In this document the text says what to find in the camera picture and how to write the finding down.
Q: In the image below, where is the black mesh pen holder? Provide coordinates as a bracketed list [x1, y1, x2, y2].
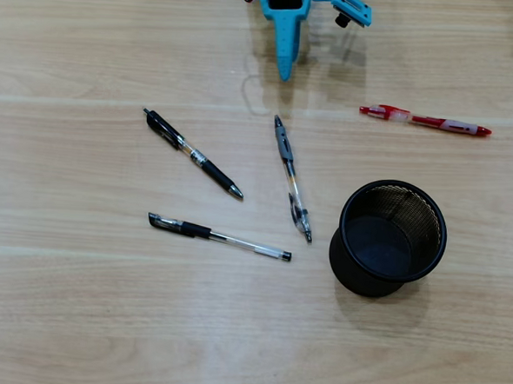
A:
[325, 175, 451, 302]

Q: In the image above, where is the clear gel pen black cap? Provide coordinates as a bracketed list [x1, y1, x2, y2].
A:
[145, 212, 295, 263]

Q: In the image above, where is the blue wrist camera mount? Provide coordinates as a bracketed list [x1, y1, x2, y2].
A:
[310, 0, 375, 31]

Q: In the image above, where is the red retractable pen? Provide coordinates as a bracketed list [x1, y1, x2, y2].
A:
[358, 103, 494, 137]

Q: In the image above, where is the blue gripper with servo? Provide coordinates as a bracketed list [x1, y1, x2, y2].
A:
[253, 0, 316, 83]

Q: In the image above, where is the grey grip clear retractable pen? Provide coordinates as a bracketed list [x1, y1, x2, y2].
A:
[266, 114, 321, 244]

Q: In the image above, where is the black retractable pen chrome tip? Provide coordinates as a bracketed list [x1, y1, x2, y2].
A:
[137, 108, 250, 201]

